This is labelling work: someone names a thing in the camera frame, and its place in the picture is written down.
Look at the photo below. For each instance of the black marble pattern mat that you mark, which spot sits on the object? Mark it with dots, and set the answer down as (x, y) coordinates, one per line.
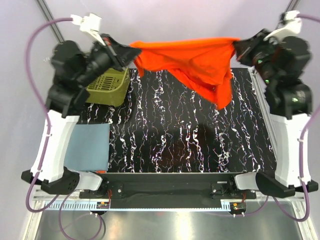
(164, 127)

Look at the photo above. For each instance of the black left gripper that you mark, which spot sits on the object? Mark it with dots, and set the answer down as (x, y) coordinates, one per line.
(127, 54)

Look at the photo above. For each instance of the orange t shirt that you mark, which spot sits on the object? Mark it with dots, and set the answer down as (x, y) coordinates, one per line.
(202, 65)

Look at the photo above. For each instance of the folded orange t shirt underneath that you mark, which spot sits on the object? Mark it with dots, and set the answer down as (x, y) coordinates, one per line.
(101, 171)

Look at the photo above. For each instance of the folded grey-blue t shirt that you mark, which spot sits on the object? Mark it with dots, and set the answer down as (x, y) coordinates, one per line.
(88, 148)

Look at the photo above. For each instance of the right aluminium frame post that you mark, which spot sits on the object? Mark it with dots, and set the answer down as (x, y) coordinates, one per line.
(292, 5)

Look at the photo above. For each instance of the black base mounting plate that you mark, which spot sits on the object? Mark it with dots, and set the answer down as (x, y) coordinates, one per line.
(168, 183)

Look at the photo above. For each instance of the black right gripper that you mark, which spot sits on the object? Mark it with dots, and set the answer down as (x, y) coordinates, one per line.
(244, 48)

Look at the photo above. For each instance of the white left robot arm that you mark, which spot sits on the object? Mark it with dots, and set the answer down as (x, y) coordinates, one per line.
(74, 71)

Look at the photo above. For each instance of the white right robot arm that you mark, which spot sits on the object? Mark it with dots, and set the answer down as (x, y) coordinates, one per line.
(280, 57)

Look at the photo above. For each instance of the olive green plastic basket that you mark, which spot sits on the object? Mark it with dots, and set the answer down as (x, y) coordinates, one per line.
(110, 88)

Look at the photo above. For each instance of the aluminium front rail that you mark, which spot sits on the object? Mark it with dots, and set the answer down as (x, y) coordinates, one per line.
(122, 192)

